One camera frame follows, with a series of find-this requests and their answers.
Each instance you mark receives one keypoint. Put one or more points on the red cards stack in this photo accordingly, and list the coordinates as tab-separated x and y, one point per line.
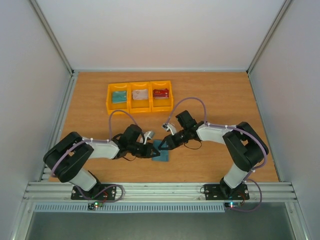
162	93

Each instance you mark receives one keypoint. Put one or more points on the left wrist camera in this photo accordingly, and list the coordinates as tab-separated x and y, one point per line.
148	136

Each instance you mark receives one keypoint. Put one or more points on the left circuit board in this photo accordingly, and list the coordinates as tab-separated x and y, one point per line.
95	205

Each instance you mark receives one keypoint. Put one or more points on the circuit board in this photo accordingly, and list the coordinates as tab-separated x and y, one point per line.
232	204
95	205

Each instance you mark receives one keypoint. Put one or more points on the teal card holder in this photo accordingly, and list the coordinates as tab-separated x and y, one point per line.
164	154

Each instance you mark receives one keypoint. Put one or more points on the middle yellow bin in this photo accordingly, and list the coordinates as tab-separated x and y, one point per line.
137	107

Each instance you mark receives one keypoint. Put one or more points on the right circuit board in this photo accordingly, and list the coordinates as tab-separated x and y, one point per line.
232	204

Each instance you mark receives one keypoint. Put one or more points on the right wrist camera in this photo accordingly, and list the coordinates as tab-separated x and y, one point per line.
170	128

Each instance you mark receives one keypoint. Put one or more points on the teal cards stack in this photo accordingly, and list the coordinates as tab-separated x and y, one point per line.
119	97

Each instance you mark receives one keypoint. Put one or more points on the left yellow bin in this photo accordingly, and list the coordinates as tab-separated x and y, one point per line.
117	87

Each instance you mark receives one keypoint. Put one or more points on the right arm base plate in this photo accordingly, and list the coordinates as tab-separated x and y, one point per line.
218	192

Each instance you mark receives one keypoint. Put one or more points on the aluminium front rail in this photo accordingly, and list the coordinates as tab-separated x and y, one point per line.
272	192

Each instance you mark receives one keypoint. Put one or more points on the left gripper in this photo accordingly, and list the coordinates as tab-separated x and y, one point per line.
147	153

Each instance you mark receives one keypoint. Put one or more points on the grey slotted cable duct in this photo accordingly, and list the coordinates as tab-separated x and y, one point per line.
128	208

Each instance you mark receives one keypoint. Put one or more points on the right yellow bin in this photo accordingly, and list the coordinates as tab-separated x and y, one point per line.
162	99

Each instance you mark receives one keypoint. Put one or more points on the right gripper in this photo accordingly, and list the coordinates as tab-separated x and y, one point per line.
172	140

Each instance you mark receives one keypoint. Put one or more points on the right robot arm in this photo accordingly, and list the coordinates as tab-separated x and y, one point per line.
246	148

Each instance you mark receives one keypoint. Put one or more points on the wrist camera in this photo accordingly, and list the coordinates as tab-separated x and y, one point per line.
148	136
170	128

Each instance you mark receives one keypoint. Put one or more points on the yellow bin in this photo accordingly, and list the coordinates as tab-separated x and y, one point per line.
137	107
117	87
162	99

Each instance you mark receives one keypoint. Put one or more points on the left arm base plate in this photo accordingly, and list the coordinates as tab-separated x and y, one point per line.
99	192

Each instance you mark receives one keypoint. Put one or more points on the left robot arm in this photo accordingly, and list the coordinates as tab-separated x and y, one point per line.
67	158

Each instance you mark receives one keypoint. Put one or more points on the white pink cards stack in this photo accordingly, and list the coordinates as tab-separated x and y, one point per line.
140	94

